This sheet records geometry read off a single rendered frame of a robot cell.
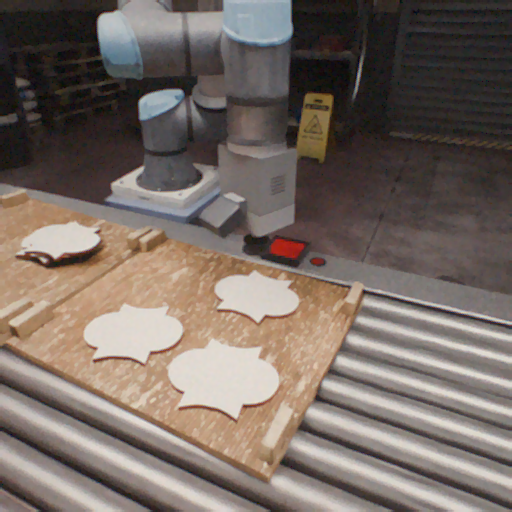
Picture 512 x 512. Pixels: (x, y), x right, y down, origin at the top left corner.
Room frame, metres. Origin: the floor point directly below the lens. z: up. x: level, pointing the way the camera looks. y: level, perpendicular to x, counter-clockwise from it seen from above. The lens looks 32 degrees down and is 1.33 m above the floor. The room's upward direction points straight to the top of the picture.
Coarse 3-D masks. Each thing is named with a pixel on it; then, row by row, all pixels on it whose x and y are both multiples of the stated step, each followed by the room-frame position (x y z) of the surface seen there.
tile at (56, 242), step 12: (48, 228) 0.71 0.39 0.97; (60, 228) 0.71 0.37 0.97; (72, 228) 0.71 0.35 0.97; (84, 228) 0.71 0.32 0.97; (96, 228) 0.71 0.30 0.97; (36, 240) 0.66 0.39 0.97; (48, 240) 0.66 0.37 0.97; (60, 240) 0.66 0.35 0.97; (72, 240) 0.66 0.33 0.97; (84, 240) 0.66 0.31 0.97; (96, 240) 0.66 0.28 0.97; (24, 252) 0.63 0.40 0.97; (36, 252) 0.63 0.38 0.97; (48, 252) 0.62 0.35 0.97; (60, 252) 0.62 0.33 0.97; (72, 252) 0.62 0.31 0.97; (84, 252) 0.63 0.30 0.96
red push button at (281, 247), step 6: (276, 240) 0.74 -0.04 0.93; (282, 240) 0.74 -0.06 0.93; (276, 246) 0.71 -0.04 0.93; (282, 246) 0.71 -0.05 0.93; (288, 246) 0.71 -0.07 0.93; (294, 246) 0.71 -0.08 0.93; (300, 246) 0.71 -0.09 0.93; (270, 252) 0.69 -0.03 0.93; (276, 252) 0.69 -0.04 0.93; (282, 252) 0.69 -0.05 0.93; (288, 252) 0.69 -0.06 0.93; (294, 252) 0.69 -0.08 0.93; (300, 252) 0.69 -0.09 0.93
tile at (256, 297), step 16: (256, 272) 0.60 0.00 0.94; (224, 288) 0.55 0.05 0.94; (240, 288) 0.55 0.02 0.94; (256, 288) 0.55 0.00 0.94; (272, 288) 0.55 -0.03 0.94; (288, 288) 0.56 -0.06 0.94; (224, 304) 0.51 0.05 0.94; (240, 304) 0.51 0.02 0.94; (256, 304) 0.51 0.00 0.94; (272, 304) 0.51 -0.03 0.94; (288, 304) 0.51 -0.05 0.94; (256, 320) 0.47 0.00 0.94
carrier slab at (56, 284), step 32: (0, 224) 0.79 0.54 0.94; (32, 224) 0.79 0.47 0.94; (64, 224) 0.79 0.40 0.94; (96, 224) 0.79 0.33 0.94; (0, 256) 0.66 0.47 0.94; (96, 256) 0.66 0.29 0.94; (128, 256) 0.66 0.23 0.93; (0, 288) 0.56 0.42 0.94; (32, 288) 0.56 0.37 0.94; (64, 288) 0.56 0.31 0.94
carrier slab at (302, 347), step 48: (96, 288) 0.56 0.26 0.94; (144, 288) 0.56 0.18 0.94; (192, 288) 0.56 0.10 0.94; (336, 288) 0.56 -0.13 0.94; (48, 336) 0.44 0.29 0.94; (192, 336) 0.44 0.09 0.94; (240, 336) 0.45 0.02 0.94; (288, 336) 0.44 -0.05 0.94; (336, 336) 0.44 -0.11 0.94; (96, 384) 0.36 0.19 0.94; (144, 384) 0.36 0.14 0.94; (288, 384) 0.36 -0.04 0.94; (192, 432) 0.29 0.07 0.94; (240, 432) 0.29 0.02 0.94
